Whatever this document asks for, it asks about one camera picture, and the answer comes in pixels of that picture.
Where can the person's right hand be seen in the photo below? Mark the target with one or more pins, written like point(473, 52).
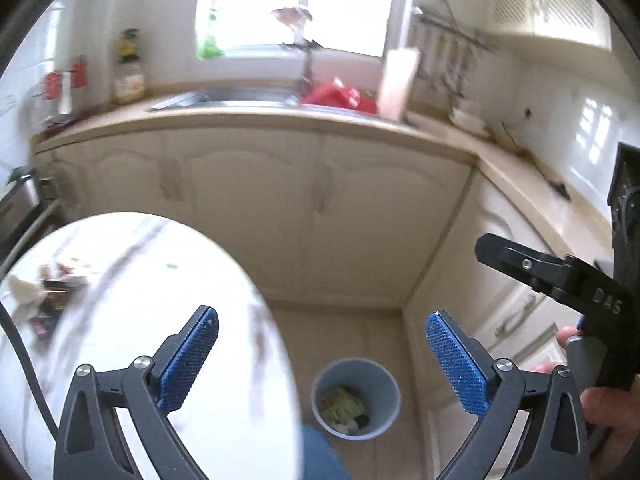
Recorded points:
point(617, 410)

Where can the grey trash bin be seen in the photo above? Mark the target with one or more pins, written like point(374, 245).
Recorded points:
point(355, 399)

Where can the crumpled beige wrapper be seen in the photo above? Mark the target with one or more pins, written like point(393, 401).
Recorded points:
point(25, 293)

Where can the wall utensil hanging rail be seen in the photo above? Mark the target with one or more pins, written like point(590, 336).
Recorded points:
point(442, 17)

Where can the stacked white dishes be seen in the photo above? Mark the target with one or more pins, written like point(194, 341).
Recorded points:
point(467, 115)

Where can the clear jar yellow label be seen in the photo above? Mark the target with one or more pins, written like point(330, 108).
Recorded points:
point(129, 80)

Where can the black snack wrapper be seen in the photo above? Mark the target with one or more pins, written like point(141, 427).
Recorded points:
point(61, 282)

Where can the red utensil rack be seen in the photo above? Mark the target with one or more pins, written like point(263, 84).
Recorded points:
point(59, 97)

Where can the wooden cutting board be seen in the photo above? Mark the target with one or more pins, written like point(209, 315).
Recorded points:
point(398, 74)

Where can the stainless steel sink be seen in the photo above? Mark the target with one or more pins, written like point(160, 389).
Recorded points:
point(230, 96)

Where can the cream kitchen base cabinets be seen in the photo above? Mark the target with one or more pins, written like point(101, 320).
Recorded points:
point(332, 213)

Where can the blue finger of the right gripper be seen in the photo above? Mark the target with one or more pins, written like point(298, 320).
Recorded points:
point(540, 271)

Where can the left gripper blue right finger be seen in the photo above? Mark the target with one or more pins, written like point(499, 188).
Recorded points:
point(450, 348)

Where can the red plastic basin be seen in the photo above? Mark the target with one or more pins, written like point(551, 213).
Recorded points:
point(336, 94)

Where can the chrome kitchen faucet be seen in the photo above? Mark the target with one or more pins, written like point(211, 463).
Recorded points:
point(305, 81)

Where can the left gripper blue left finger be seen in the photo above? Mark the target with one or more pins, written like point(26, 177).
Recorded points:
point(181, 357)

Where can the pink cloth on faucet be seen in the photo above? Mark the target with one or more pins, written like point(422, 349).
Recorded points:
point(293, 16)

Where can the metal shelf rack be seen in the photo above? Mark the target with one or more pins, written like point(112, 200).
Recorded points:
point(48, 208)

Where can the green dish soap bottle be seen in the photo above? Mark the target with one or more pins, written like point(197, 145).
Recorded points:
point(206, 44)

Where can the round white marble table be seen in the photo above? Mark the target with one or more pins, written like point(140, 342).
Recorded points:
point(146, 276)

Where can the person's blue jeans leg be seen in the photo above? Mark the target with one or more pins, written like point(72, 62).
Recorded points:
point(321, 462)

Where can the cream upper wall cabinet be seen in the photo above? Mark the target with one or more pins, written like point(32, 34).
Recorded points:
point(581, 21)

